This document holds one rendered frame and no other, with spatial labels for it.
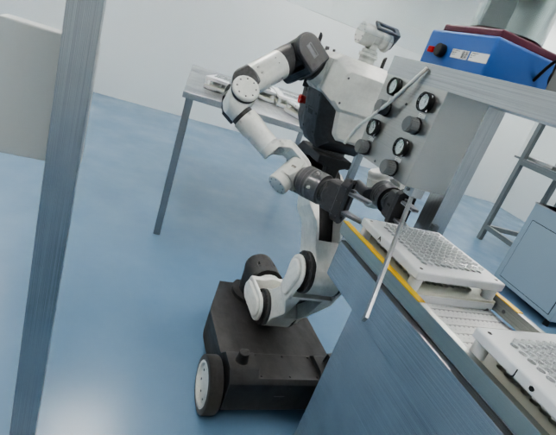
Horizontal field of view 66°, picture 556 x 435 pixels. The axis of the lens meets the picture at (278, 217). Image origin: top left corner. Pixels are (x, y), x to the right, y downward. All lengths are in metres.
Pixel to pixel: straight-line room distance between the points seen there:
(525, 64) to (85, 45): 0.80
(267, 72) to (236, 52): 4.56
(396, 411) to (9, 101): 0.98
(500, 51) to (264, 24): 5.11
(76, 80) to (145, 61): 4.93
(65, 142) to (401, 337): 0.76
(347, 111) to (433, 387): 0.89
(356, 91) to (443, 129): 0.58
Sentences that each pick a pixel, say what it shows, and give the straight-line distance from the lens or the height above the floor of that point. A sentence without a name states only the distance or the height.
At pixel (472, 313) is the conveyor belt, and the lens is 1.03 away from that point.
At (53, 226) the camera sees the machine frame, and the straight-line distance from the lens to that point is 1.02.
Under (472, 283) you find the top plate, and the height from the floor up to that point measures 0.89.
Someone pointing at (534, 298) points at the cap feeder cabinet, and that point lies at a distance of 3.84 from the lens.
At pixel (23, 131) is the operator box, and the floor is 0.90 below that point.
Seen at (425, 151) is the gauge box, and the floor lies 1.12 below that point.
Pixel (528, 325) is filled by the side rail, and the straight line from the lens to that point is 1.05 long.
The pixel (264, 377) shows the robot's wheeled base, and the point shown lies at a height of 0.19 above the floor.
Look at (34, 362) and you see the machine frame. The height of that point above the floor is 0.35.
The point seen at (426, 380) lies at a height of 0.77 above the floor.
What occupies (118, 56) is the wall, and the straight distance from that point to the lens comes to 5.86.
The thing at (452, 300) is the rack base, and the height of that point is 0.85.
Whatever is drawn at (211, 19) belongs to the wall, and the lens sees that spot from 5.81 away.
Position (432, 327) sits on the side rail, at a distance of 0.83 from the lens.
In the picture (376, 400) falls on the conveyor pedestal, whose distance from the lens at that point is 1.03.
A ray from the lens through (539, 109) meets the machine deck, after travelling 0.73.
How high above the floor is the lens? 1.21
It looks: 21 degrees down
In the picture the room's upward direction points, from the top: 20 degrees clockwise
